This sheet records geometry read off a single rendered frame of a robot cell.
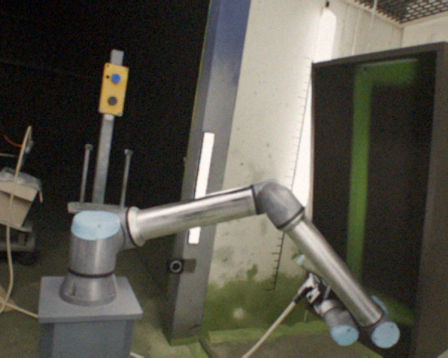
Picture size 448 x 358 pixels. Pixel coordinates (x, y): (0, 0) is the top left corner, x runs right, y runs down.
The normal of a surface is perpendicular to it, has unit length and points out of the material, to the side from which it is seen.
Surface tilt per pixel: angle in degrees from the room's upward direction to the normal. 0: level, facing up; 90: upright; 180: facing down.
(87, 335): 90
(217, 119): 90
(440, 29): 90
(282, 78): 90
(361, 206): 102
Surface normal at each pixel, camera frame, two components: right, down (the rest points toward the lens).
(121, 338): 0.43, 0.15
